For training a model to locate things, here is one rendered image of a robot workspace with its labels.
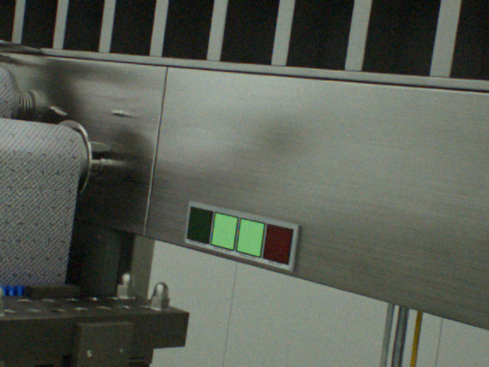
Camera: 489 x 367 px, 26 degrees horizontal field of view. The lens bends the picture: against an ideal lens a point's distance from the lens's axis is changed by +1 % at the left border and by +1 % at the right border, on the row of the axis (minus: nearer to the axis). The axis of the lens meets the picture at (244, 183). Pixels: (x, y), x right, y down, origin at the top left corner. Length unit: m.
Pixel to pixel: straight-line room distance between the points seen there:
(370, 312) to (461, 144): 3.09
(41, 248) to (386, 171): 0.65
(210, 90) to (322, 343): 3.00
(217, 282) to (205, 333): 0.26
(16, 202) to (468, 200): 0.77
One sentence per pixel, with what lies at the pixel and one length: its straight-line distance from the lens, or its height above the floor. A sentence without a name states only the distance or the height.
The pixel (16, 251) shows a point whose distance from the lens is 1.81.
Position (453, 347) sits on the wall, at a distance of 4.23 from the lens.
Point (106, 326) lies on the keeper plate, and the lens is 1.67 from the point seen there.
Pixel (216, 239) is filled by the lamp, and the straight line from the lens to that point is 1.69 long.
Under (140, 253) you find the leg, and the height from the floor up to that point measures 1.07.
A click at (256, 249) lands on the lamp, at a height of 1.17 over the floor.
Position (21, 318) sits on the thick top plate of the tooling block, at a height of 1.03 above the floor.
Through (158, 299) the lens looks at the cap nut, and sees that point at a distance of 1.78.
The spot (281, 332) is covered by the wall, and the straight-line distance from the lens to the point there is 4.81.
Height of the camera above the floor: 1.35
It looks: 3 degrees down
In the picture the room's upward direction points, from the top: 8 degrees clockwise
